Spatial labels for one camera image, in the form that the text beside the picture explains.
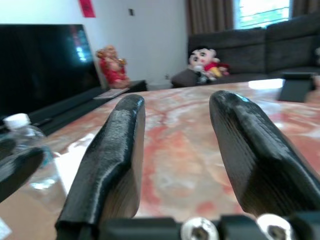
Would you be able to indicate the bright window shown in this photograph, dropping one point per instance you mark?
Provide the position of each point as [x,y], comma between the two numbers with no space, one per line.
[262,12]

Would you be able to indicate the long black soundbar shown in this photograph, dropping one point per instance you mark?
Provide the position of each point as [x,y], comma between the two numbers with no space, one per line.
[72,103]

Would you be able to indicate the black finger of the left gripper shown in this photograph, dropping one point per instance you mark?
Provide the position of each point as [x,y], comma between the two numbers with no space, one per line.
[20,172]
[6,148]

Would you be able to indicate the low black TV stand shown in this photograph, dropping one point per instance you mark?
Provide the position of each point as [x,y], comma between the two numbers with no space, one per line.
[137,86]

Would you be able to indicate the red paper wall banner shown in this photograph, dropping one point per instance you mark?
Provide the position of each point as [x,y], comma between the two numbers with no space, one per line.
[87,7]

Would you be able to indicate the small black table stand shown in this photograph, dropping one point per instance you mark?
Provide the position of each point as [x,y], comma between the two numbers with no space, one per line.
[295,87]

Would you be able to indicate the clear plastic water bottle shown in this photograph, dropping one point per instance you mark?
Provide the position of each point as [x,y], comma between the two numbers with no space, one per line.
[37,135]

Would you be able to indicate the plush doll in red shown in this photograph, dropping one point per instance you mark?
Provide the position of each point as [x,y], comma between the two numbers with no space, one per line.
[207,62]

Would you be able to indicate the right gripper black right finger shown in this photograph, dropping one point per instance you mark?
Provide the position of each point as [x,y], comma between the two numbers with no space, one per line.
[250,155]

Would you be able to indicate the dark grey fabric sofa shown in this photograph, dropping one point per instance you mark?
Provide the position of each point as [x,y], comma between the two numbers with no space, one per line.
[250,52]

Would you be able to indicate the white printed leaflet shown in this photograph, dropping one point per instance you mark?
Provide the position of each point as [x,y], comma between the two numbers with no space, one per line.
[110,95]

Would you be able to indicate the brown curtain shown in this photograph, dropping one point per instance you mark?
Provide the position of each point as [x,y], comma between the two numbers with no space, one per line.
[305,7]
[210,15]

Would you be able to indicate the red and gold figurine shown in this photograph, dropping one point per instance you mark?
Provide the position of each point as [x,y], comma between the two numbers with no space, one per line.
[113,67]

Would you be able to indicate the black flat screen television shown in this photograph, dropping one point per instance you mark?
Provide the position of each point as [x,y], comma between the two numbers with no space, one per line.
[40,65]

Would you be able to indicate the orange marble coffee table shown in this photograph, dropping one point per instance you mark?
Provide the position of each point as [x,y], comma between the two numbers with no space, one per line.
[175,150]

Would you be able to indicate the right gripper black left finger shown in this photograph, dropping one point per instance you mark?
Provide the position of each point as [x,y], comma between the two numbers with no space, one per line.
[110,160]

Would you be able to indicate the grey wall light switch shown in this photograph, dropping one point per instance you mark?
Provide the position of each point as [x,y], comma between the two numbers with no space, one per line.
[131,12]

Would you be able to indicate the brown cardboard piece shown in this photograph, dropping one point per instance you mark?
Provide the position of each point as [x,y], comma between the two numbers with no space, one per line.
[30,217]

